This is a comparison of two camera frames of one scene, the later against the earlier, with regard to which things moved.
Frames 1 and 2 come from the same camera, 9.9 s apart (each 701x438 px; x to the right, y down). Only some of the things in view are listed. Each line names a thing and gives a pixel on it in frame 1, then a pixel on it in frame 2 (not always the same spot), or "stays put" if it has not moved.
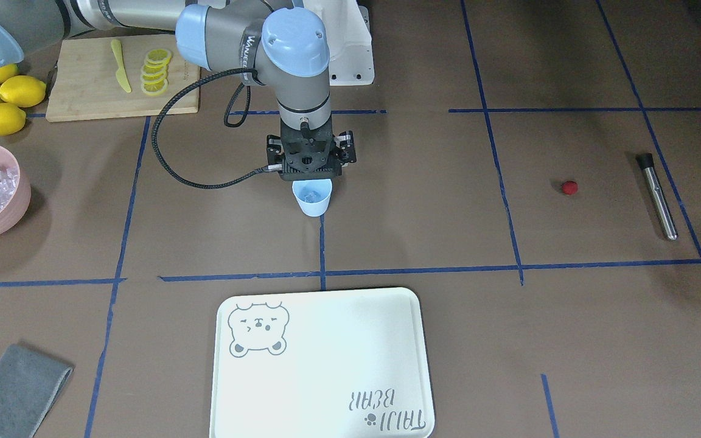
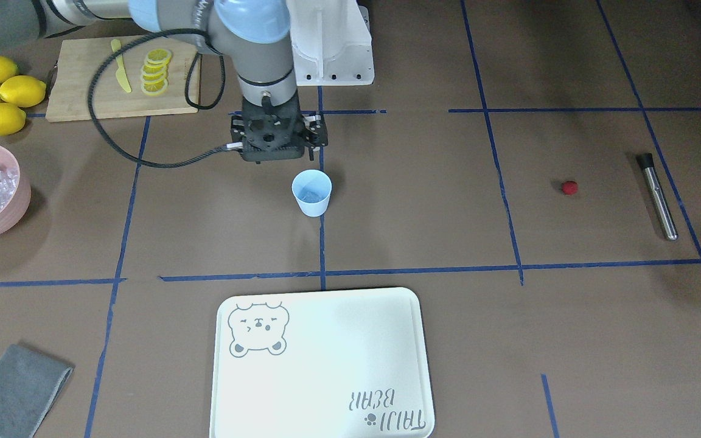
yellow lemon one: [1, 119] stays put
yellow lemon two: [22, 91] stays put
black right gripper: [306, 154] to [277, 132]
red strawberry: [569, 187] stays put
